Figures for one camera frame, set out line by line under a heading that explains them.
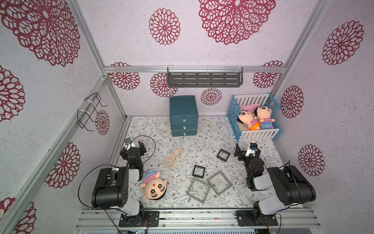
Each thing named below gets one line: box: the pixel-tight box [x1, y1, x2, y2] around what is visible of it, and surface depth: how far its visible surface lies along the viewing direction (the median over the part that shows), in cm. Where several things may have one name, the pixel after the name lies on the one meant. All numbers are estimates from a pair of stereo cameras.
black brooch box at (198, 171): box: [191, 164, 206, 179], surface depth 92 cm
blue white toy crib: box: [226, 93, 282, 143], surface depth 105 cm
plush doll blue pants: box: [254, 105, 276, 130], surface depth 104 cm
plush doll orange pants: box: [236, 110, 261, 131], surface depth 105 cm
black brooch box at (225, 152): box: [216, 148, 231, 163], surface depth 99 cm
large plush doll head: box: [140, 169, 168, 201], surface depth 80 cm
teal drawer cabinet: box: [169, 95, 199, 137], surface depth 100 cm
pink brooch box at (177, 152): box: [170, 146, 185, 159], surface depth 101 cm
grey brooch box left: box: [186, 177, 212, 204], surface depth 85 cm
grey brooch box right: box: [206, 170, 233, 196], surface depth 87 cm
